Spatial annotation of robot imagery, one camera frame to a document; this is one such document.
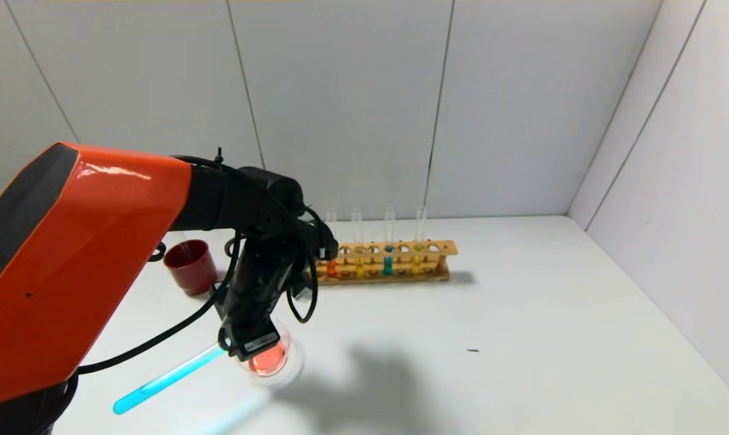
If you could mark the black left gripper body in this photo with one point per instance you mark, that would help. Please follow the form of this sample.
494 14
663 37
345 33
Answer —
256 345

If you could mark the test tube teal blue liquid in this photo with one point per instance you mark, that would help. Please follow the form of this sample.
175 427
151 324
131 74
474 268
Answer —
159 382
388 266

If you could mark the test tube orange-red liquid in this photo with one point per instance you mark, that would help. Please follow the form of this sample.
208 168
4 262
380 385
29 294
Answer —
185 237

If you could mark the orange and black left arm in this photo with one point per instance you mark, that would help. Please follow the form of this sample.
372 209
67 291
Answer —
86 254

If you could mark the test tube red liquid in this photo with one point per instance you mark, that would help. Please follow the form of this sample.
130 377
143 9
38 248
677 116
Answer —
331 269

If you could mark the test tube yellow liquid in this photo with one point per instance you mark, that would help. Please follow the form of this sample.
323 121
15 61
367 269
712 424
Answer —
359 269
417 266

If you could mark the wooden test tube rack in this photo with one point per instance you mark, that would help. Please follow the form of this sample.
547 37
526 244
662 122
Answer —
443 248

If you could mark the clear glass beaker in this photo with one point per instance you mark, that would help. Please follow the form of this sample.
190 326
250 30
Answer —
273 362

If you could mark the red plastic cup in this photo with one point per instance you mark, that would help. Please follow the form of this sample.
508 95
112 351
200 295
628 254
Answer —
192 272

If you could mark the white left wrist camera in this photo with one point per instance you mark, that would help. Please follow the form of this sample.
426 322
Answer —
302 294

